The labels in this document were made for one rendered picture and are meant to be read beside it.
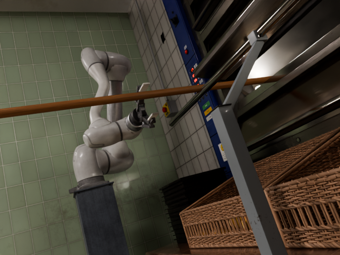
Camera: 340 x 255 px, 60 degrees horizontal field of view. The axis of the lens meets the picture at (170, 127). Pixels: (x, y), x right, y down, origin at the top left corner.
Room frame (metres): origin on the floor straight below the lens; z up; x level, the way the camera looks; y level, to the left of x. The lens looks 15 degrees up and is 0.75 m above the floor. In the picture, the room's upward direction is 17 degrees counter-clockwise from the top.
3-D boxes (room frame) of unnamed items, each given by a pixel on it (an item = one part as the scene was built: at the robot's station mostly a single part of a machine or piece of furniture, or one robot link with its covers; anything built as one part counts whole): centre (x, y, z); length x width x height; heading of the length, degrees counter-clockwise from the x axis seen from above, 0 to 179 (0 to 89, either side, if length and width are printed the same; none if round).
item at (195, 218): (1.22, -0.26, 0.72); 0.56 x 0.49 x 0.28; 28
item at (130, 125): (1.35, 0.14, 1.20); 0.09 x 0.06 x 0.09; 116
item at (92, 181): (1.72, 0.56, 1.03); 0.22 x 0.18 x 0.06; 113
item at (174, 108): (2.12, -0.04, 1.46); 0.10 x 0.07 x 0.10; 26
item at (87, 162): (1.74, 0.53, 1.17); 0.18 x 0.16 x 0.22; 136
